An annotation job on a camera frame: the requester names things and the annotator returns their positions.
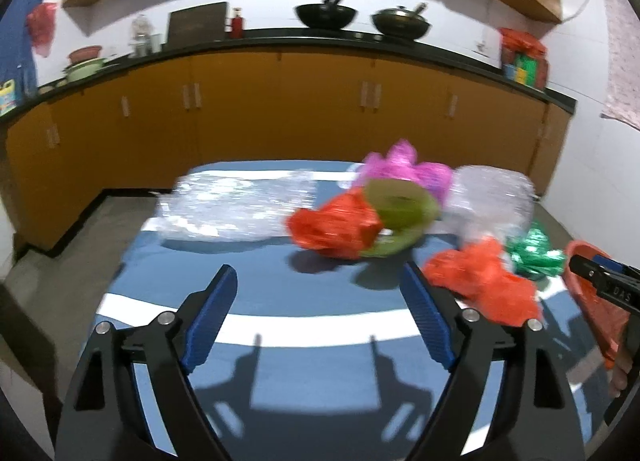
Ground clear plastic bag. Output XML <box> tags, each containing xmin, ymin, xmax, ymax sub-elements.
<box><xmin>442</xmin><ymin>165</ymin><xmax>536</xmax><ymax>244</ymax></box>

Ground green paw-print plastic bag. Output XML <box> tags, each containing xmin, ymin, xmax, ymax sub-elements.
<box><xmin>361</xmin><ymin>178</ymin><xmax>440</xmax><ymax>259</ymax></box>

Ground red plastic bag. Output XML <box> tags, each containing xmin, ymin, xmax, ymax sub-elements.
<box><xmin>286</xmin><ymin>188</ymin><xmax>384</xmax><ymax>261</ymax></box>
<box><xmin>26</xmin><ymin>2</ymin><xmax>58</xmax><ymax>58</ymax></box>

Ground orange lower kitchen cabinets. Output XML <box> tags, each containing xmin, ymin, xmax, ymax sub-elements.
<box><xmin>1</xmin><ymin>49</ymin><xmax>570</xmax><ymax>253</ymax></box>

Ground person's right hand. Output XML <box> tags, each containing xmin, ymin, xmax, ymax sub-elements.
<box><xmin>610</xmin><ymin>351</ymin><xmax>632</xmax><ymax>398</ymax></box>

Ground red plastic basket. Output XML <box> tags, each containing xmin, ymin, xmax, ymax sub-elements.
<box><xmin>562</xmin><ymin>240</ymin><xmax>629</xmax><ymax>370</ymax></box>

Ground green shiny plastic bag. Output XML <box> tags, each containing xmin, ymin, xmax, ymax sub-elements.
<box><xmin>506</xmin><ymin>221</ymin><xmax>566</xmax><ymax>280</ymax></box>

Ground floral pink cloth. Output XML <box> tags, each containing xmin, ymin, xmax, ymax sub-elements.
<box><xmin>604</xmin><ymin>0</ymin><xmax>639</xmax><ymax>129</ymax></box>

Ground pink purple plastic bag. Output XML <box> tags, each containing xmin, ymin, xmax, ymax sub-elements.
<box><xmin>352</xmin><ymin>139</ymin><xmax>452</xmax><ymax>205</ymax></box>

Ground red bag with colourful items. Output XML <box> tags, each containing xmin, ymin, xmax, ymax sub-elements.
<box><xmin>499</xmin><ymin>28</ymin><xmax>549</xmax><ymax>90</ymax></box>

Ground black countertop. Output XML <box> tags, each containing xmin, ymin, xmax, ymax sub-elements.
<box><xmin>1</xmin><ymin>28</ymin><xmax>577</xmax><ymax>129</ymax></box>

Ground large clear bubble wrap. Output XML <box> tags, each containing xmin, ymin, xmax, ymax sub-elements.
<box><xmin>156</xmin><ymin>169</ymin><xmax>317</xmax><ymax>242</ymax></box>

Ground black wok with lid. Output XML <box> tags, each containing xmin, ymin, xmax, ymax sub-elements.
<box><xmin>371</xmin><ymin>2</ymin><xmax>431</xmax><ymax>40</ymax></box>

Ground yellow blue detergent bottle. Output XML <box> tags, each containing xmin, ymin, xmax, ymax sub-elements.
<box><xmin>0</xmin><ymin>80</ymin><xmax>16</xmax><ymax>116</ymax></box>

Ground green basin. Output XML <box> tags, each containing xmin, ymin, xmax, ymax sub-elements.
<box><xmin>64</xmin><ymin>58</ymin><xmax>105</xmax><ymax>83</ymax></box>

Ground black wok left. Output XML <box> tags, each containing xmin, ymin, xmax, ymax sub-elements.
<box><xmin>295</xmin><ymin>0</ymin><xmax>357</xmax><ymax>31</ymax></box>

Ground blue curtain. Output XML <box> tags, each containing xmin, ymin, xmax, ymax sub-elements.
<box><xmin>1</xmin><ymin>0</ymin><xmax>43</xmax><ymax>106</ymax></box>

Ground red basin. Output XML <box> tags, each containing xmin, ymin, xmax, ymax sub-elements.
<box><xmin>68</xmin><ymin>45</ymin><xmax>102</xmax><ymax>65</ymax></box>

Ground metal cup on counter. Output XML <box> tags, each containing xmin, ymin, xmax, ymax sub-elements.
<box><xmin>150</xmin><ymin>33</ymin><xmax>163</xmax><ymax>54</ymax></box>

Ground glass jar on counter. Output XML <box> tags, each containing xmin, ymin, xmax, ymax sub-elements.
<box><xmin>131</xmin><ymin>14</ymin><xmax>153</xmax><ymax>58</ymax></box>

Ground hanging red plastic bag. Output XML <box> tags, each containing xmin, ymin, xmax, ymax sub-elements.
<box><xmin>26</xmin><ymin>2</ymin><xmax>58</xmax><ymax>58</ymax></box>

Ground dark cutting board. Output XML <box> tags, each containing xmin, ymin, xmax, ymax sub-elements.
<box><xmin>166</xmin><ymin>2</ymin><xmax>229</xmax><ymax>49</ymax></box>

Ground red bottle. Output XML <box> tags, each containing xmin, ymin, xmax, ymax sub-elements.
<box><xmin>230</xmin><ymin>8</ymin><xmax>244</xmax><ymax>39</ymax></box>

